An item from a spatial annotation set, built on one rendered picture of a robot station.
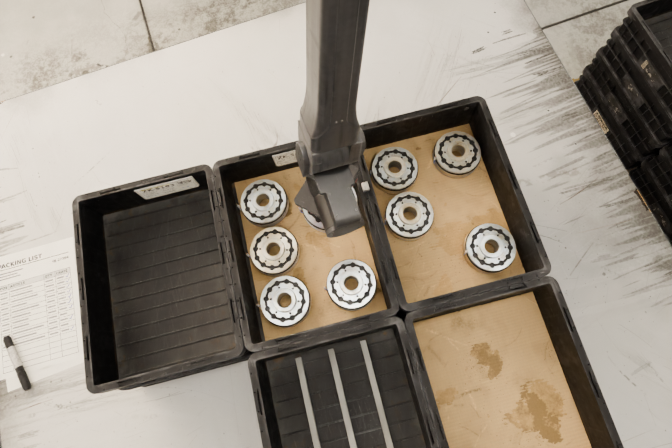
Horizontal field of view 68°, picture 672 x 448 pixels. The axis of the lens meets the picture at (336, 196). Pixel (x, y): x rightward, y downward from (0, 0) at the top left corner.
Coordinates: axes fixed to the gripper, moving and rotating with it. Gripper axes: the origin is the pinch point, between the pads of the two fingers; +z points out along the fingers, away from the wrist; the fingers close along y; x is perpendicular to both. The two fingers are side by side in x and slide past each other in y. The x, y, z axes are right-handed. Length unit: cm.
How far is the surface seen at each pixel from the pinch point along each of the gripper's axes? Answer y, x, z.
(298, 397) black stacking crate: -33.6, -12.0, 20.0
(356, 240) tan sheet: -0.3, -6.0, 21.1
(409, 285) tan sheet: -3.0, -20.5, 20.5
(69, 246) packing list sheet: -36, 57, 35
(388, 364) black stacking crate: -19.1, -24.3, 20.1
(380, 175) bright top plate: 14.6, -3.5, 18.8
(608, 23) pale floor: 154, -45, 107
